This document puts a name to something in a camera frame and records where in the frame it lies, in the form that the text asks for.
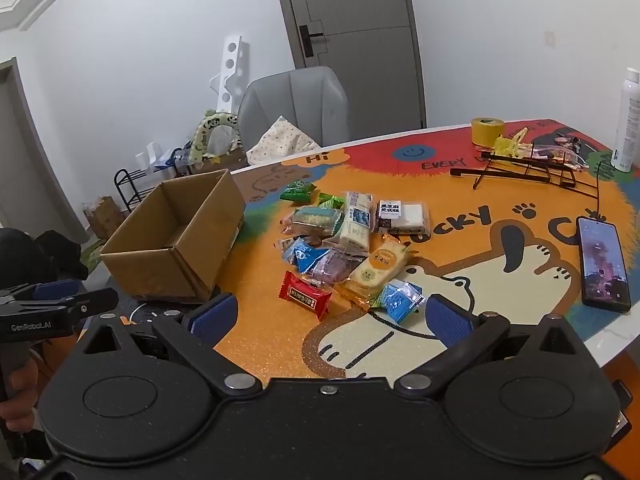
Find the green snack packet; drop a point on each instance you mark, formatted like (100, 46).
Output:
(332, 201)
(298, 191)

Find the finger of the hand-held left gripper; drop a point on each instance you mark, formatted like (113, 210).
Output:
(57, 287)
(92, 304)

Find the black smartphone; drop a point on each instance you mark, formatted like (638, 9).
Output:
(602, 265)

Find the black shoe rack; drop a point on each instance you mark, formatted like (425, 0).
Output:
(122, 172)

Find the white spray bottle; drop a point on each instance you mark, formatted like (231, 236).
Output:
(627, 125)

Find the dark cloth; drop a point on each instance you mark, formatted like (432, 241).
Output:
(60, 255)

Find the small cardboard box with bag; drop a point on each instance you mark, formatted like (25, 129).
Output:
(105, 217)

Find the grey chair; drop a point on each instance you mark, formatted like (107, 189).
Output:
(300, 105)

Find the dotted cream cushion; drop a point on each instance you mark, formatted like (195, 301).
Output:
(280, 142)

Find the white wall switch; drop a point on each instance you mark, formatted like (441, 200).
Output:
(550, 39)

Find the printed cardboard box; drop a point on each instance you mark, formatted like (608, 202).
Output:
(225, 162)

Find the clear packet with green cake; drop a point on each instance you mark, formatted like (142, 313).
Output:
(312, 219)

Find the purple snack packet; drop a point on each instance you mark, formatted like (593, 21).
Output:
(332, 265)

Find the yellow plastic wrapper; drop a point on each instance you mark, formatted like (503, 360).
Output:
(505, 147)

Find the brown cardboard box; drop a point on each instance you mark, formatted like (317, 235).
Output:
(150, 265)

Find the yellow cracker packet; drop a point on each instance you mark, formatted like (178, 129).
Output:
(380, 265)

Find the long white blue snack packet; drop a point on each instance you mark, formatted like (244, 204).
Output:
(356, 225)

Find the person's left hand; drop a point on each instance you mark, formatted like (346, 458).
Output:
(27, 390)

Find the yellow tape roll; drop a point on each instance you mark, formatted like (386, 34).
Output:
(487, 132)

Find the white bracket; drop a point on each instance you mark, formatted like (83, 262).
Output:
(150, 155)

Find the cartoon printed table mat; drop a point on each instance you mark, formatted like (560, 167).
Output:
(450, 200)

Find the blue white bag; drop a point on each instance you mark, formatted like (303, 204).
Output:
(175, 157)

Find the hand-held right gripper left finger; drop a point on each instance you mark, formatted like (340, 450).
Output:
(215, 316)

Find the white perforated rack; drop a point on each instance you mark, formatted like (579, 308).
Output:
(232, 52)

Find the white cake packet black label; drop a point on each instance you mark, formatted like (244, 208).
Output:
(405, 215)

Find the red snack packet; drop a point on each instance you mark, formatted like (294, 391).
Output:
(305, 297)

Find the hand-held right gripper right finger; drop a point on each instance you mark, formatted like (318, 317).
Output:
(447, 320)

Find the panda print neck pillow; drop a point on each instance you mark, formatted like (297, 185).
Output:
(200, 135)

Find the clear pink plastic wrapper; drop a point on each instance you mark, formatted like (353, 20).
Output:
(560, 157)

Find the grey side door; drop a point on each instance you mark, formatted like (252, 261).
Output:
(20, 160)

